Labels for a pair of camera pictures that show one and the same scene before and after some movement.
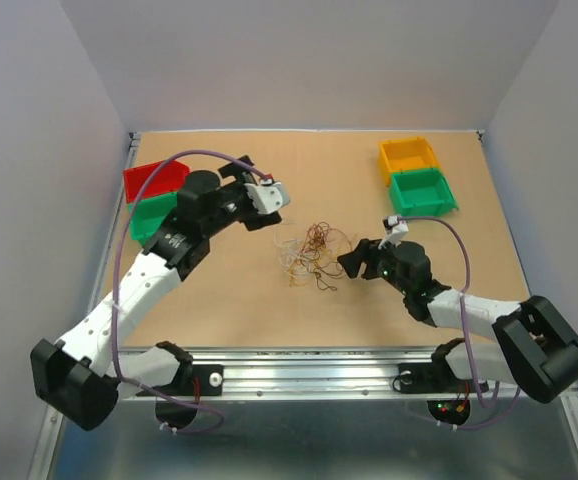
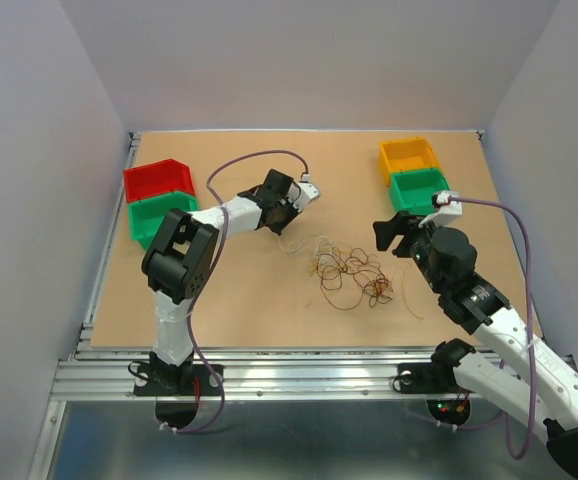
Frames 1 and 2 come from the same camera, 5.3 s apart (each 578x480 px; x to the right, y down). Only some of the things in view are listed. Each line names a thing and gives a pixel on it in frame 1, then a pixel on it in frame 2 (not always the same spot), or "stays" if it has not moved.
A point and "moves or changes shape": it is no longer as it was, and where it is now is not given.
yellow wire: (295, 269) moves or changes shape
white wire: (293, 255) -> (323, 247)
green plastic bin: (419, 193) stays
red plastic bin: (169, 179) stays
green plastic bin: (149, 214) stays
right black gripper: (366, 252) -> (401, 223)
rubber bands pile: (324, 251) -> (344, 280)
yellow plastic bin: (407, 154) stays
